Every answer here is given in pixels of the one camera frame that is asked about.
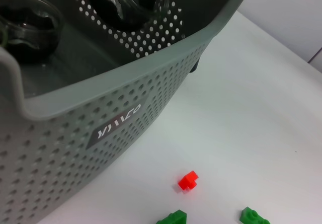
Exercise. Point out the small red white brick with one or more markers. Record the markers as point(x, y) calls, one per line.
point(187, 181)

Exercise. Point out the green toy brick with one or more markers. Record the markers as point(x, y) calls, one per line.
point(251, 215)
point(173, 217)

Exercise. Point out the grey perforated storage bin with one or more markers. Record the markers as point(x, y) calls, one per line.
point(75, 158)

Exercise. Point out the glass teacup black sleeve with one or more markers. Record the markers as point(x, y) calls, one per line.
point(30, 32)
point(125, 12)

